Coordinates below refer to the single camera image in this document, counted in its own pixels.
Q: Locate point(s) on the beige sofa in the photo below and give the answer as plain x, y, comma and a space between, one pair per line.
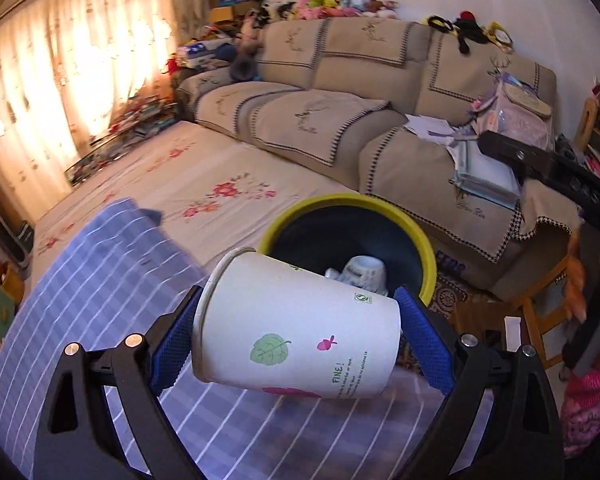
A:
330, 110

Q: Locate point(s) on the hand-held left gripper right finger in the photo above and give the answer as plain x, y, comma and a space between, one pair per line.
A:
425, 340

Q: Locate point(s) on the beige floral mat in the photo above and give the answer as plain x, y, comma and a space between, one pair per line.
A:
205, 160

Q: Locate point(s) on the person's right hand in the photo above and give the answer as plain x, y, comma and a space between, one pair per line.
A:
576, 285

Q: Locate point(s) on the patterned floor rug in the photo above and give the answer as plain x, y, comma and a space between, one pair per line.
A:
450, 295

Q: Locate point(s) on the stack of pale booklets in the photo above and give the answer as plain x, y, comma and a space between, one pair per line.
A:
485, 175

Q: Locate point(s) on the loose white papers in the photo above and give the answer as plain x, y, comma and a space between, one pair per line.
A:
430, 127

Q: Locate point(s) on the white paper cup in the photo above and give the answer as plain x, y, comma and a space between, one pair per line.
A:
300, 320

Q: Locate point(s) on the beige embroidered curtain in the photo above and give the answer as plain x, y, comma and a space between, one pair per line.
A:
55, 60

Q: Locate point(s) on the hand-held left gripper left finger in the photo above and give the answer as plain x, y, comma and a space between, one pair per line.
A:
167, 355

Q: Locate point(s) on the pile of plush toys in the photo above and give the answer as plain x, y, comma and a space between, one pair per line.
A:
330, 5

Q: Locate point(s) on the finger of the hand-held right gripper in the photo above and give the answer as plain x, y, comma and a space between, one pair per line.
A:
510, 152

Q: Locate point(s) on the yellow and green television cabinet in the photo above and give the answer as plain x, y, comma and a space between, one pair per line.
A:
5, 315

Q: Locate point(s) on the low glass rack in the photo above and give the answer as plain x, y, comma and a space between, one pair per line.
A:
125, 135

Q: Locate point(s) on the grey plush toy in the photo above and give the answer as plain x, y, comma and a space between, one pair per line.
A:
241, 67

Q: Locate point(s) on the wooden chair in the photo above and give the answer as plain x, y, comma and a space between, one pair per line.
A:
530, 320

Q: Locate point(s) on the black and yellow plush toy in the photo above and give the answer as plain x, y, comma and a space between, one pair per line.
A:
467, 30

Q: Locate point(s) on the black bin with yellow rim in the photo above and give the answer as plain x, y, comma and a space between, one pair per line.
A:
330, 200

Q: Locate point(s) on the blue checked tablecloth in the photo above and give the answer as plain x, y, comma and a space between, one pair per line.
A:
80, 285

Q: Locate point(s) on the blue and white bag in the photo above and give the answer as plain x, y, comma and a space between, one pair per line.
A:
200, 54

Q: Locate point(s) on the clear pink bag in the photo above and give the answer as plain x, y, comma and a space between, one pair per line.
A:
515, 110

